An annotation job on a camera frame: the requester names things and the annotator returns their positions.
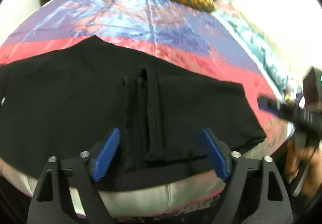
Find black pants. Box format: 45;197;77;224
1;36;266;191

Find operator right hand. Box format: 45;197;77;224
284;136;321;200

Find teal floral blanket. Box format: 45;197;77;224
212;8;303;96

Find colourful satin quilt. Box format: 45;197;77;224
0;0;297;222

